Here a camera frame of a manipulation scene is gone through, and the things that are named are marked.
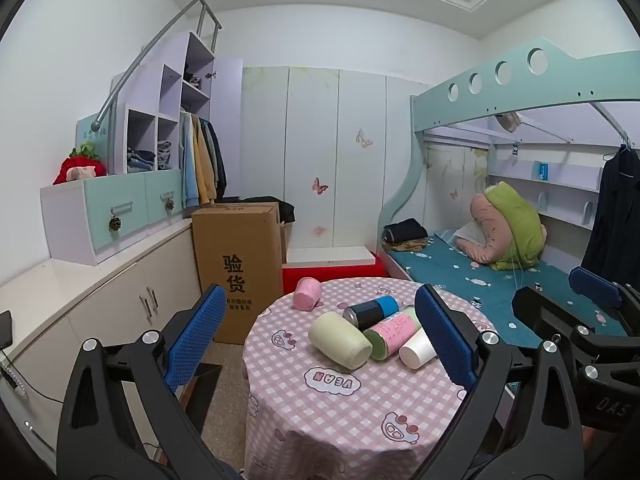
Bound pink pillow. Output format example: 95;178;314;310
469;192;516;267

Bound cream cup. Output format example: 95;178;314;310
308;311;374;372

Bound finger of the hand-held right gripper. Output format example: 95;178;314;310
512;286;632;357
568;266;640;322

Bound red storage box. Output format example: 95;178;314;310
281;254;388;295

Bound strawberry plush toy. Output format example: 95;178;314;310
53;142;108;185

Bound cabinet with teal drawers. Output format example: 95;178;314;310
40;169;183;266

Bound white pillow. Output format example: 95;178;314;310
452;220;488;252

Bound lilac stepped shelf unit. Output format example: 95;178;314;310
111;31;244;206

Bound dark hanging jacket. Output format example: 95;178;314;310
206;120;227;200

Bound teal bunk bed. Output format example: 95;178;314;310
377;37;640;351

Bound round table, pink checked cloth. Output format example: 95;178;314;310
241;277;507;480

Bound low white cabinet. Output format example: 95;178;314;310
0;217;221;461

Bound blue hanging shirt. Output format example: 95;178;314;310
179;111;198;208

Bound white wardrobe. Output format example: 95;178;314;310
240;66;436;261

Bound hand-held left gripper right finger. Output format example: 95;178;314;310
410;284;584;480

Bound tall cardboard box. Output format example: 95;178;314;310
191;202;287;346

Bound dark hanging coat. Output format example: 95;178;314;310
580;146;640;281

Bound white paper cup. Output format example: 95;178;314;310
398;329;438;370

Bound green blanket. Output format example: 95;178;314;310
482;181;547;271

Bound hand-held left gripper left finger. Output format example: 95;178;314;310
56;284;241;480

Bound teal patterned bed sheet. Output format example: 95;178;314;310
385;232;631;351

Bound white board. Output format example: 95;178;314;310
287;246;377;267

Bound black and blue cup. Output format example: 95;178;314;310
342;296;401;331

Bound dark folded clothes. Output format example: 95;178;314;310
382;218;429;247

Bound black cloth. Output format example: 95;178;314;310
220;196;297;224

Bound yellow hanging shirt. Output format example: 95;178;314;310
192;116;218;206

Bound pink and green cup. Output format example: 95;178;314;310
363;306;423;361

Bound grey metal handrail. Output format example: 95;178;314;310
91;0;222;133

